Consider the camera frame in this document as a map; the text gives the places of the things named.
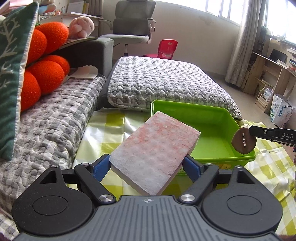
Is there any grey office chair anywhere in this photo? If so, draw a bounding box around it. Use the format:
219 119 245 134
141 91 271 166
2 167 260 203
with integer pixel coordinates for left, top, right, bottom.
101 1 156 56

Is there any orange carrot plush pillow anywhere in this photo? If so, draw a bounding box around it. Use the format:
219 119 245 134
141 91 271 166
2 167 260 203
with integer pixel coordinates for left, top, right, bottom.
21 22 70 112

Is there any white shopping bag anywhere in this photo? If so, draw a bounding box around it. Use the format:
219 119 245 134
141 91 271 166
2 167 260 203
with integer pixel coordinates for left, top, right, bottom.
270 94 293 128

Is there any grey quilted ottoman cushion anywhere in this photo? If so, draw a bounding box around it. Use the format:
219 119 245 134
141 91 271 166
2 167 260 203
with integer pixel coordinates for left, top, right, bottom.
106 56 242 121

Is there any wooden desk shelf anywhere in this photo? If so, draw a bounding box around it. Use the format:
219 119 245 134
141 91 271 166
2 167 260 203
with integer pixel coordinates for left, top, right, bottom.
241 26 295 113

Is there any green plastic bin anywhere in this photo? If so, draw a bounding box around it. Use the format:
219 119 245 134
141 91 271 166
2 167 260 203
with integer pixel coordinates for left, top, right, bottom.
151 100 256 169

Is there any grey sofa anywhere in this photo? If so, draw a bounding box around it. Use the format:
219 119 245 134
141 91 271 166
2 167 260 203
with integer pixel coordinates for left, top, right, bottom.
53 38 114 77

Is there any green tree pattern pillow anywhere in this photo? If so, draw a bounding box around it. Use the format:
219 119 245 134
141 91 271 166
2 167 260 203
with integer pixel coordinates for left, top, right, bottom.
1 1 39 161

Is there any pink plush toy on armrest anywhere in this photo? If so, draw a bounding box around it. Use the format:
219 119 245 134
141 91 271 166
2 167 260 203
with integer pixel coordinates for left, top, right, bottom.
68 16 95 39

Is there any pink white sponge block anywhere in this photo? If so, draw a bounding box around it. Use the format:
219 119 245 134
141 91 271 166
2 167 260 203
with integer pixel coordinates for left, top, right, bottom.
109 111 201 196

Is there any yellow checkered plastic tablecloth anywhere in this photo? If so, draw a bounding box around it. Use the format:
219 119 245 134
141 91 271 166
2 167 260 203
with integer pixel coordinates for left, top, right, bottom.
73 109 295 235

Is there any brown round milk tea cushion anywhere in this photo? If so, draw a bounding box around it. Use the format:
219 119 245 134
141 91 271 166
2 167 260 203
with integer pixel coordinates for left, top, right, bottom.
231 127 256 154

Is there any white paper on sofa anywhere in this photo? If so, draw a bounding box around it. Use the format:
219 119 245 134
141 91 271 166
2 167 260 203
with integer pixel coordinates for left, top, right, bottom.
69 65 98 79

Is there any beige curtain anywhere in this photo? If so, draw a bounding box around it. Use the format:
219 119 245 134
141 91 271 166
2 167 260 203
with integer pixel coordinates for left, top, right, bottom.
225 0 266 87

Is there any red plastic child chair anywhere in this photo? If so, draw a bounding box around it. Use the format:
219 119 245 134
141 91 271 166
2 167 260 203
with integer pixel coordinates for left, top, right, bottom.
143 39 178 60

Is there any grey patterned sofa cover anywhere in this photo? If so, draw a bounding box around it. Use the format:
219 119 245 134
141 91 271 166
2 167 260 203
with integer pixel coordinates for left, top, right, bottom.
1 75 106 240

